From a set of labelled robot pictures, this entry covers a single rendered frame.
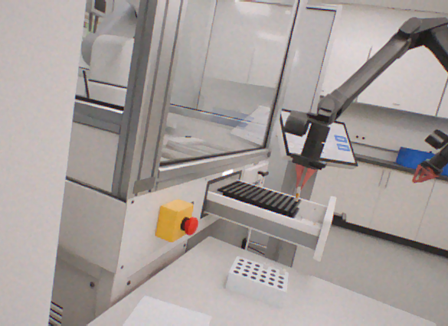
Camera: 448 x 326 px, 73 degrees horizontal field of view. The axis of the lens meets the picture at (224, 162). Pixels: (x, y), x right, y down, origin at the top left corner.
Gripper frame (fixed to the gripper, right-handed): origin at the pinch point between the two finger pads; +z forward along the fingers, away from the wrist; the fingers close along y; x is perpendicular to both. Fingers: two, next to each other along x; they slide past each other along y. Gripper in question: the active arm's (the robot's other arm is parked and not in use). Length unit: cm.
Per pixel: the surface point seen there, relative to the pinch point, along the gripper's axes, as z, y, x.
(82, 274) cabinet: 23, -29, -50
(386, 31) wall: -169, 7, 357
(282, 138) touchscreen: -9, -22, 68
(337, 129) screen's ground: -23, 1, 104
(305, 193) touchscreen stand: 19, -4, 92
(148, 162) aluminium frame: -3, -22, -48
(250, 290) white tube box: 18.3, 0.5, -34.7
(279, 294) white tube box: 16.4, 6.3, -33.9
